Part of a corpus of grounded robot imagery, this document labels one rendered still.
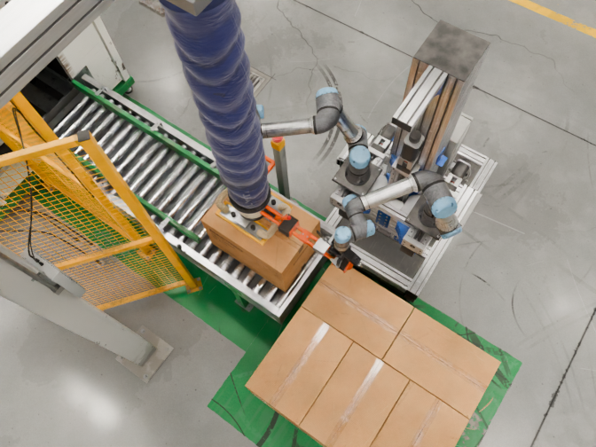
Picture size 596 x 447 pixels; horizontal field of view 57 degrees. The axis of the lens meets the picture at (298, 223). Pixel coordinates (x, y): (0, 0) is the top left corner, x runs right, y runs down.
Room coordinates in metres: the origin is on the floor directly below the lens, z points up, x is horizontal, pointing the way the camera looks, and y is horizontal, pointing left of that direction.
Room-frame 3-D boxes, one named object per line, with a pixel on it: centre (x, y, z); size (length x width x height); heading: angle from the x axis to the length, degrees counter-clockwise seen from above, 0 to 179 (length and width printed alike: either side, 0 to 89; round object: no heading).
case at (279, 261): (1.31, 0.22, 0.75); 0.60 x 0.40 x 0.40; 51
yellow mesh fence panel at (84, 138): (1.16, 1.19, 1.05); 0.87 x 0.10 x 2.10; 103
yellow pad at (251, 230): (1.23, 0.30, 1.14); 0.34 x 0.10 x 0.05; 50
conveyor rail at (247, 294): (1.57, 1.07, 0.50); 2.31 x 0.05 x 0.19; 51
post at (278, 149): (1.82, 0.08, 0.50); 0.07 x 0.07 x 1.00; 51
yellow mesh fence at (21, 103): (1.88, 1.59, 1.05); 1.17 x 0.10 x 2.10; 51
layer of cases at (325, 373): (0.42, -0.37, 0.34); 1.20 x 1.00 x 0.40; 51
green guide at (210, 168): (2.25, 0.96, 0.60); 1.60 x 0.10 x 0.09; 51
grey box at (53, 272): (0.84, 1.11, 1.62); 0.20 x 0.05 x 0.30; 51
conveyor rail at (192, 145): (2.07, 0.65, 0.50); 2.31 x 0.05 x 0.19; 51
